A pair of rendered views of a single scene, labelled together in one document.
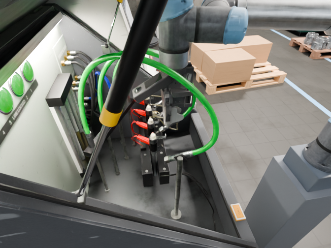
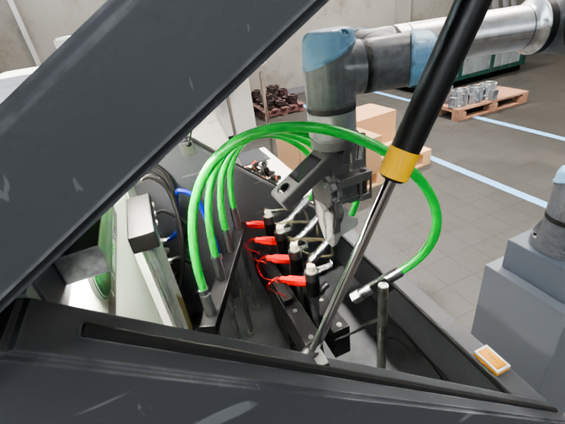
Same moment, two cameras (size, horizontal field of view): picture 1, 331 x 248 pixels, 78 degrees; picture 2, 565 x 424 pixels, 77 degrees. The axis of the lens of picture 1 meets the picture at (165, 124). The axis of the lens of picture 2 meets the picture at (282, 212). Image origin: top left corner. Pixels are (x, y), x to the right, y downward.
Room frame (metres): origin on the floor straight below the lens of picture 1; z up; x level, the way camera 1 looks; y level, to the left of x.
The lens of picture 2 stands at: (-0.02, 0.16, 1.56)
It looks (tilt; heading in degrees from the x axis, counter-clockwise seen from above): 31 degrees down; 351
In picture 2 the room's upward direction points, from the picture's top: 8 degrees counter-clockwise
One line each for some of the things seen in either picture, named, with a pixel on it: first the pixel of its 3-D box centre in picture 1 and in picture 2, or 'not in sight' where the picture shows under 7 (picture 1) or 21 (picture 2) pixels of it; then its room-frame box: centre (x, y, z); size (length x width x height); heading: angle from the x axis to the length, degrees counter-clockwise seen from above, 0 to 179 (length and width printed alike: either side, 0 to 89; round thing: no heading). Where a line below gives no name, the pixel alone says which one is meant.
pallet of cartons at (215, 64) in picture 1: (236, 62); (351, 148); (3.07, -1.11, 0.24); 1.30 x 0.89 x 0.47; 104
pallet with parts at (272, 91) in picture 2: not in sight; (271, 98); (5.97, -0.93, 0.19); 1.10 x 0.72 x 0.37; 10
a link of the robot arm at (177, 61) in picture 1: (173, 56); (330, 123); (0.50, -0.02, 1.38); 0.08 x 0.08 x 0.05
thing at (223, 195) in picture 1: (211, 171); (407, 312); (0.53, -0.19, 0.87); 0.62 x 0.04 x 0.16; 9
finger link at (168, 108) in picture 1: (167, 108); (333, 209); (0.48, -0.01, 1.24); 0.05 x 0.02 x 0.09; 9
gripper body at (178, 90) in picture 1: (175, 85); (338, 169); (0.50, -0.03, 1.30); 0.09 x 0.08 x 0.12; 99
